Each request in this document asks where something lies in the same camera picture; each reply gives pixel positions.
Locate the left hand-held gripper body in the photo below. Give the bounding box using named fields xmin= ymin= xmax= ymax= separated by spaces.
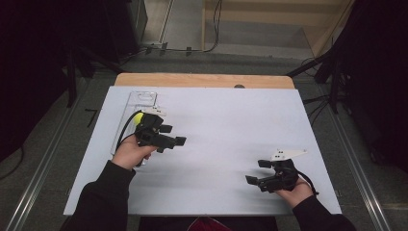
xmin=134 ymin=107 xmax=177 ymax=154

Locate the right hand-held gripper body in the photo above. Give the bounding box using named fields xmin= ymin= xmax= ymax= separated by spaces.
xmin=258 ymin=148 xmax=308 ymax=193

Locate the yellow tennis ball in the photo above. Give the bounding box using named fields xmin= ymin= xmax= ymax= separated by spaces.
xmin=133 ymin=111 xmax=145 ymax=127

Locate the clear plastic tray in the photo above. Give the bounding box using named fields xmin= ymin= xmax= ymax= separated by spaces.
xmin=110 ymin=90 xmax=159 ymax=167

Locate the person's right hand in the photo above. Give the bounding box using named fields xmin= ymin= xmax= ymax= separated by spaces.
xmin=274 ymin=177 xmax=314 ymax=210

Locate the person's left hand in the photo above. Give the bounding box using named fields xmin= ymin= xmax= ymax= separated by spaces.
xmin=111 ymin=134 xmax=159 ymax=171

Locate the white board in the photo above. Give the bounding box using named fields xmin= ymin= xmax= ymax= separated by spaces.
xmin=63 ymin=85 xmax=343 ymax=217

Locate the wooden table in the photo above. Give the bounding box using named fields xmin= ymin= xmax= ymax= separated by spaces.
xmin=114 ymin=72 xmax=295 ymax=90

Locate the person's dark red clothing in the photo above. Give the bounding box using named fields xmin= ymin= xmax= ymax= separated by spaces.
xmin=138 ymin=216 xmax=279 ymax=231

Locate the black metal stand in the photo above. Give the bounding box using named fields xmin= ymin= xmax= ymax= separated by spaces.
xmin=286 ymin=51 xmax=345 ymax=116
xmin=62 ymin=44 xmax=127 ymax=109

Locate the black cabinet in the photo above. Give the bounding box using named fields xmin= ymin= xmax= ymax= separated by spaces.
xmin=104 ymin=0 xmax=149 ymax=64

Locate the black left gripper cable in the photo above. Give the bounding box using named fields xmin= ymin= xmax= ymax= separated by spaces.
xmin=115 ymin=110 xmax=143 ymax=152

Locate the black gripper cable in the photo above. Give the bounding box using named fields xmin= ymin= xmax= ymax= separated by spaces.
xmin=115 ymin=110 xmax=143 ymax=152
xmin=296 ymin=169 xmax=319 ymax=196

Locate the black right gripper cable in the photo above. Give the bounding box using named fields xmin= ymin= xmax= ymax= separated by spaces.
xmin=296 ymin=169 xmax=319 ymax=196

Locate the metal floor rail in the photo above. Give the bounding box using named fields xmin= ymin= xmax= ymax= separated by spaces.
xmin=5 ymin=76 xmax=92 ymax=231
xmin=316 ymin=85 xmax=393 ymax=231

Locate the black hanging cable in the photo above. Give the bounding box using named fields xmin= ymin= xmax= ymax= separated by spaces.
xmin=166 ymin=0 xmax=224 ymax=54

